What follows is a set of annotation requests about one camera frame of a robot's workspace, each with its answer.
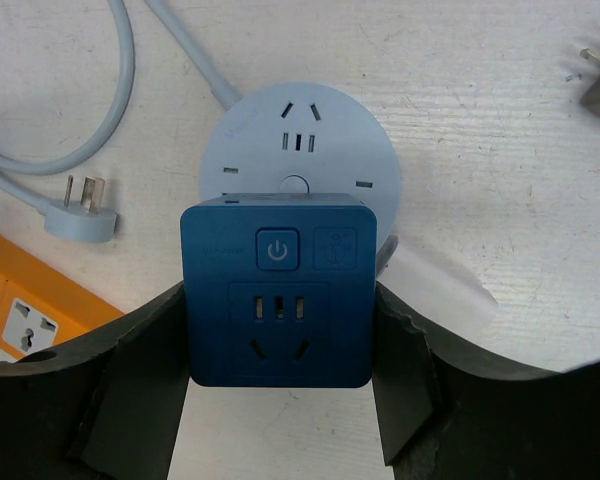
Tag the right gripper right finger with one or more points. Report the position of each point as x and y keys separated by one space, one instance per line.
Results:
x=449 y=409

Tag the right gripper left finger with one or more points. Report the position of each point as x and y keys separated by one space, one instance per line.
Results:
x=105 y=405

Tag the blue cube socket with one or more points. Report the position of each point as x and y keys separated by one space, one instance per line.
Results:
x=280 y=290

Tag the round light blue power strip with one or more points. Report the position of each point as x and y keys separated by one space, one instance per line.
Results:
x=295 y=137

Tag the white charger block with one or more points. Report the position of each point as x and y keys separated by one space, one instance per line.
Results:
x=440 y=289

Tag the orange power strip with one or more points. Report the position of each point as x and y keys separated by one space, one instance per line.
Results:
x=40 y=307

